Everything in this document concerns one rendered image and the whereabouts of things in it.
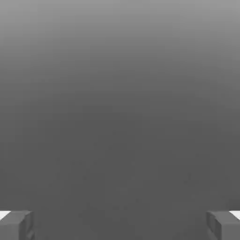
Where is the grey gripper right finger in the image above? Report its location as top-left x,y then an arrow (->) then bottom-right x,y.
205,210 -> 240,240

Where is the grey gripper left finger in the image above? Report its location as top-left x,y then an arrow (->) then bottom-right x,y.
0,210 -> 36,240

